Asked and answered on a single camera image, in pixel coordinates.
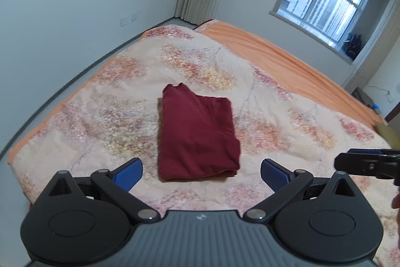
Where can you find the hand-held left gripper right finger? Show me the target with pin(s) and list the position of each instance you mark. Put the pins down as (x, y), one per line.
(276, 174)

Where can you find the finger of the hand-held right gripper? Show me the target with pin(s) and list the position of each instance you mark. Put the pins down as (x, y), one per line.
(365, 151)

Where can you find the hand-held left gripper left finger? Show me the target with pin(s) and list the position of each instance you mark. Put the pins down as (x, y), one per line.
(128, 173)

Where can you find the dark red long-sleeve shirt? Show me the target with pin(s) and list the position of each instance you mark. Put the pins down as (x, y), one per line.
(197, 135)

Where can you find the person's right hand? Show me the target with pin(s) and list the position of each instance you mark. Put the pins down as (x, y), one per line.
(397, 202)

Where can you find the olive green pillow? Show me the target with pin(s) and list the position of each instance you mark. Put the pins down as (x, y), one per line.
(389, 135)

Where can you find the small blue item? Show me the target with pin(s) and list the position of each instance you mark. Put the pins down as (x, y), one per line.
(375, 107)

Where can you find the brown padded headboard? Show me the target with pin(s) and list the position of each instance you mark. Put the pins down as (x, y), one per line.
(394, 115)

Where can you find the brown nightstand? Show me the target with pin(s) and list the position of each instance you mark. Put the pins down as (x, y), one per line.
(362, 96)

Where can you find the black bag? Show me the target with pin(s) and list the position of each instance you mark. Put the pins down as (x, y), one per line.
(352, 46)

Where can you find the orange bed sheet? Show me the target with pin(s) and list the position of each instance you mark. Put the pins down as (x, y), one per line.
(281, 57)

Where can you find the white wall socket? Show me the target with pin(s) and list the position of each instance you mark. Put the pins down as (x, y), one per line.
(388, 95)

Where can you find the white wall plate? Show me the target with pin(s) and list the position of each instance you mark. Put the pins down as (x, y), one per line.
(134, 17)
(124, 21)

